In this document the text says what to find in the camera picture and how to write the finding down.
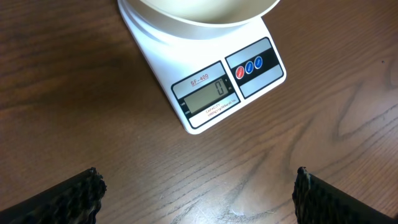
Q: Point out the white digital kitchen scale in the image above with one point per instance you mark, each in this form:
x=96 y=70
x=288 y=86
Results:
x=206 y=80

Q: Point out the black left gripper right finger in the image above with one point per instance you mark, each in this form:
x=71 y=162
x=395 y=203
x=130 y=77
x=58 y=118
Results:
x=317 y=202

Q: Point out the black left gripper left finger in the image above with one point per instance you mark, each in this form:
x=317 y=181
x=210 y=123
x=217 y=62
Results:
x=75 y=200

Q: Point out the white round bowl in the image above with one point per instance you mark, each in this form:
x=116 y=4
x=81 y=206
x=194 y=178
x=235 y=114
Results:
x=200 y=19

